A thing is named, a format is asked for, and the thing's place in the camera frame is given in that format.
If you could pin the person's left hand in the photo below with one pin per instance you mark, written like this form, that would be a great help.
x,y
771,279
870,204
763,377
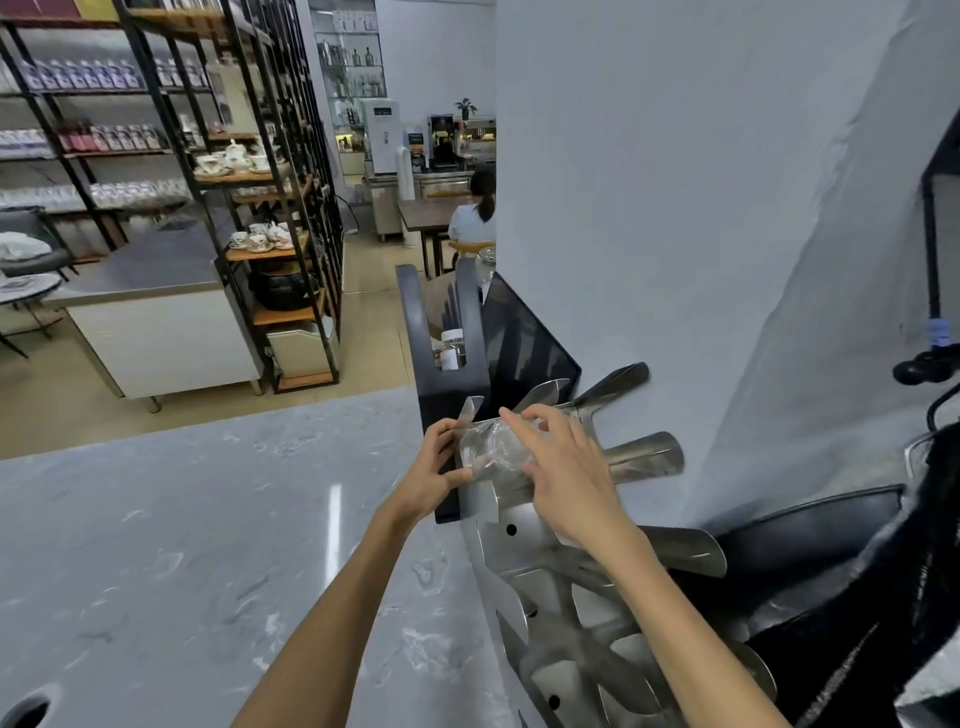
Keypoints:
x,y
421,480

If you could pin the person's right hand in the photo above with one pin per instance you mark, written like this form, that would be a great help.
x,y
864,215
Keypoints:
x,y
577,487

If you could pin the person's left thumb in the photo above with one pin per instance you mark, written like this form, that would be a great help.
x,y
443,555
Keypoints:
x,y
456,478

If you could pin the person's right middle finger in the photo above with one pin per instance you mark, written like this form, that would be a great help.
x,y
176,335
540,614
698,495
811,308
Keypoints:
x,y
559,426

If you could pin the person's right thumb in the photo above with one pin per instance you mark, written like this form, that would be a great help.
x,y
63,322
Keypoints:
x,y
534,474

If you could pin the clear drinking glass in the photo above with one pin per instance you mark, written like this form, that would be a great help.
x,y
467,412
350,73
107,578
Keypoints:
x,y
495,450

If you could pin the person's left forearm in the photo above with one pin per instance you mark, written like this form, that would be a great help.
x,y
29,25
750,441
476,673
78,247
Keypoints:
x,y
330,630

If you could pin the person's right forearm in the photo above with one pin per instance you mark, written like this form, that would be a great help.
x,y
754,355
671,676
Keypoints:
x,y
675,637

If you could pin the black flat screen panel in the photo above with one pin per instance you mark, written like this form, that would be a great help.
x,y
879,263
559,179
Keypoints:
x,y
521,352

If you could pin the black wooden holder box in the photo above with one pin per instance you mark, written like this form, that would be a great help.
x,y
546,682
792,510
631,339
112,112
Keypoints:
x,y
442,390

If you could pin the stainless steel glass rack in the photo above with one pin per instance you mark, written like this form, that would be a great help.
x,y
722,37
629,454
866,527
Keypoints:
x,y
555,600

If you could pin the small white-label bottle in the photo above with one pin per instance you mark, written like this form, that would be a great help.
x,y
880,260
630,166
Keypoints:
x,y
451,349

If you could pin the glass jar with lid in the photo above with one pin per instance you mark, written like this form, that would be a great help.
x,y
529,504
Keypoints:
x,y
487,266

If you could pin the wooden stool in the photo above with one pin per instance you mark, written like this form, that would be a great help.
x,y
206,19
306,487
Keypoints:
x,y
471,247

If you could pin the white storage bin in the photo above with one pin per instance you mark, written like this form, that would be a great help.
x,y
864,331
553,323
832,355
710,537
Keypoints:
x,y
304,349

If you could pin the dark wooden table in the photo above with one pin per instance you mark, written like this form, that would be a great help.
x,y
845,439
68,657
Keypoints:
x,y
424,214

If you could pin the black cooking pot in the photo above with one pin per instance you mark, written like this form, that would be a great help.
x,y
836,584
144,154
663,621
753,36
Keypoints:
x,y
283,285

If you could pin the black round basin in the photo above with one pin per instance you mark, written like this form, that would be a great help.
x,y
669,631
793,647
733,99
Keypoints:
x,y
802,540

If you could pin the steel back counter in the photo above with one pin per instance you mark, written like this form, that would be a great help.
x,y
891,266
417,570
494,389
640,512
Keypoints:
x,y
386,202

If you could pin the white cup stack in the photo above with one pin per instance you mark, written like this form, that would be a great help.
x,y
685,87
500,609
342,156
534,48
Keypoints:
x,y
405,180

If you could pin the steel display appliance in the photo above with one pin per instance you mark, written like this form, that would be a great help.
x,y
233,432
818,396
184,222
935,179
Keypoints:
x,y
478,139

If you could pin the group of floral tea cups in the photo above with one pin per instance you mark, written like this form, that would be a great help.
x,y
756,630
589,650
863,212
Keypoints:
x,y
262,238

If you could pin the black coffee machine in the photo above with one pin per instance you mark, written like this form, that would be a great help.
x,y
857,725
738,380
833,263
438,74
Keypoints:
x,y
442,139

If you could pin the small potted plant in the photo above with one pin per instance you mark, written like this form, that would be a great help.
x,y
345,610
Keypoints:
x,y
466,109

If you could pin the steel-topped white counter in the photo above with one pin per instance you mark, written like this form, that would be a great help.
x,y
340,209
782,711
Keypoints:
x,y
157,322

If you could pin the white water dispenser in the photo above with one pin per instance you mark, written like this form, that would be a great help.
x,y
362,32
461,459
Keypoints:
x,y
382,135

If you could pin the white teapot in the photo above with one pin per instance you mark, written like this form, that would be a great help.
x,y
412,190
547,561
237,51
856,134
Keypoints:
x,y
235,154

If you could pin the black pole with blue tag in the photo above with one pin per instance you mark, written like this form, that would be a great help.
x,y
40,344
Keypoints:
x,y
932,300

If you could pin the black metal shelving unit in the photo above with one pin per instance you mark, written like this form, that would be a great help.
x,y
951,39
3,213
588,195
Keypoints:
x,y
289,112

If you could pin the glass display cabinet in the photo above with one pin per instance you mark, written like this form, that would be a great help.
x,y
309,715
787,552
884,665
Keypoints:
x,y
349,67

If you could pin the row of clear glasses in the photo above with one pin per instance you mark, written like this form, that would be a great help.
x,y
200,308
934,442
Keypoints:
x,y
97,195

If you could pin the round white side table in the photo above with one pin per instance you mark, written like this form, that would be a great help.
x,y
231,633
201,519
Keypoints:
x,y
26,292

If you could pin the grey chair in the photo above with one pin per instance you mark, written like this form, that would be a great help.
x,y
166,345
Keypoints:
x,y
30,262

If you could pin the row of pink packets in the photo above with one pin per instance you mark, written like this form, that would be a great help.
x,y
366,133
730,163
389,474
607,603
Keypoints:
x,y
112,139

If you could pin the white cloth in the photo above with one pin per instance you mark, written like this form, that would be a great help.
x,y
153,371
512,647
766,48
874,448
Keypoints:
x,y
22,245

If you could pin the row of purple-label bottles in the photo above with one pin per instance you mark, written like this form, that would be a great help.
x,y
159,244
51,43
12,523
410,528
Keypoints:
x,y
82,75

